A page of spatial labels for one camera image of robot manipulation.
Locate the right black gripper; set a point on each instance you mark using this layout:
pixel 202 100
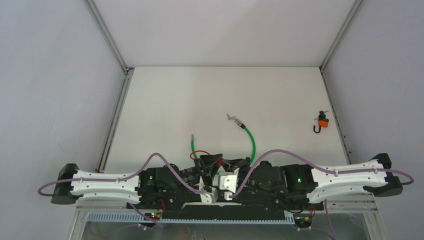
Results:
pixel 230 165

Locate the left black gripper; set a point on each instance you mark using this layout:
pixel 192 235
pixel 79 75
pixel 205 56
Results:
pixel 205 170

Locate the red cable lock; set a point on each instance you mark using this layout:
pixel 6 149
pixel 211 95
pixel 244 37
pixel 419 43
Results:
pixel 198 155

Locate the green cable lock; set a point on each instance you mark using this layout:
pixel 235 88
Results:
pixel 242 126

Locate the silver key bunch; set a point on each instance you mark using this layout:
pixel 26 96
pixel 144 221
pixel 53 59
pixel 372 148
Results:
pixel 231 117

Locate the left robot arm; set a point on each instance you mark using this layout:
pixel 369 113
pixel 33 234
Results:
pixel 144 186

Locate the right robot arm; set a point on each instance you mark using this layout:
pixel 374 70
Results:
pixel 316 183

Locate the orange padlock with keys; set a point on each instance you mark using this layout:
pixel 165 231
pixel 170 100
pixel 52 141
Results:
pixel 322 121

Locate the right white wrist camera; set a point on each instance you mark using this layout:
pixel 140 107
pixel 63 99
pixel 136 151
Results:
pixel 228 182

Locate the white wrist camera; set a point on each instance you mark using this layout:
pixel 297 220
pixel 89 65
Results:
pixel 228 182
pixel 208 196

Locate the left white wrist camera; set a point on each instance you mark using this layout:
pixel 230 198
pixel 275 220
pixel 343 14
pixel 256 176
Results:
pixel 208 196

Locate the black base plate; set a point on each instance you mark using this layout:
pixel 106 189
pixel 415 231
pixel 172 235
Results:
pixel 183 204

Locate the aluminium front frame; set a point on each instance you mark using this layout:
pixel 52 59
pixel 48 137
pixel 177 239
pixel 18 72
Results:
pixel 354 217

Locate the left aluminium corner post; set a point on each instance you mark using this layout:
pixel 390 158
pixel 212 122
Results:
pixel 105 32

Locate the aluminium corner post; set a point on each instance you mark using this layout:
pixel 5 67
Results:
pixel 353 11
pixel 105 32

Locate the right aluminium corner post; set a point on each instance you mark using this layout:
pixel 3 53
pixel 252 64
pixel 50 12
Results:
pixel 353 11

